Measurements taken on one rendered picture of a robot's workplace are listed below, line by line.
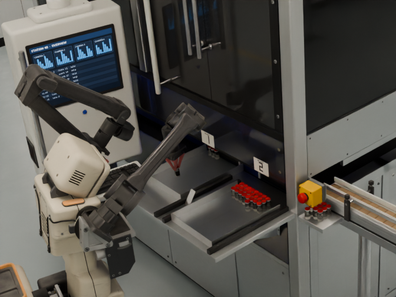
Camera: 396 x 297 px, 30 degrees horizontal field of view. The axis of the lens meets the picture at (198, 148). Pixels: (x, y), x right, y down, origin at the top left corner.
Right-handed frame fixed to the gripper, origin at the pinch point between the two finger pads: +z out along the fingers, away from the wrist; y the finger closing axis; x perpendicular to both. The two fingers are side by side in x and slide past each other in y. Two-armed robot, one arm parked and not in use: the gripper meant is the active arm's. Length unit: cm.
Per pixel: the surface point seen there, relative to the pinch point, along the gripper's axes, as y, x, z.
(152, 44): 22, 22, -43
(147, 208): -20.7, 0.0, 7.4
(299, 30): 16, -56, -64
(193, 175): 8.8, -0.5, 9.6
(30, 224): 15, 151, 97
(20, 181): 45, 197, 99
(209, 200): -3.9, -19.1, 8.0
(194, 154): 22.4, 9.5, 10.0
